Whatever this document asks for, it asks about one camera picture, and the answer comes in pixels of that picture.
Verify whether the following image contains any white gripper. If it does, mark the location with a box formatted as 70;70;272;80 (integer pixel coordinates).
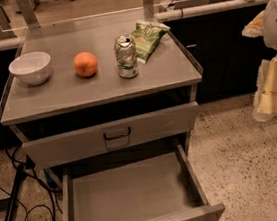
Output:
242;11;277;122

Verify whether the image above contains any green 7up can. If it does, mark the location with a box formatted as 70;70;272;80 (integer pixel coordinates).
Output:
114;35;138;79

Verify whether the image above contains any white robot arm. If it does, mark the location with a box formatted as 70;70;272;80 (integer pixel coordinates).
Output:
242;0;277;122

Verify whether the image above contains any grey top drawer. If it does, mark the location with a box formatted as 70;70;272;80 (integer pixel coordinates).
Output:
22;102;197;169

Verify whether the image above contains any grey drawer cabinet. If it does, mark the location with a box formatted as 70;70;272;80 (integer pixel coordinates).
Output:
0;0;228;221

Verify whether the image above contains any open grey middle drawer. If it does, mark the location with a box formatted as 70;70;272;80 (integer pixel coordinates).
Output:
62;145;225;221

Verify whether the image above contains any green chip bag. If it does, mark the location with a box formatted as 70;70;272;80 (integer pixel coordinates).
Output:
131;20;170;63

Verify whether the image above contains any orange fruit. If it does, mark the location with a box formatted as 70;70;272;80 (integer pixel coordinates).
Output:
73;52;98;78

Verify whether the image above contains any white bowl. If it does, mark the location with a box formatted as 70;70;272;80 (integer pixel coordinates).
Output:
8;51;52;85

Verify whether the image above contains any black tripod stand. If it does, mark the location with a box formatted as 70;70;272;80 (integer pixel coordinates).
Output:
0;164;26;221

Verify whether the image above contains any black drawer handle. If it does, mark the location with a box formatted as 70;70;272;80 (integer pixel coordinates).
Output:
103;127;132;141

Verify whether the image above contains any black floor cable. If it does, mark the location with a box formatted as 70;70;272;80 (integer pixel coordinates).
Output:
0;141;65;221

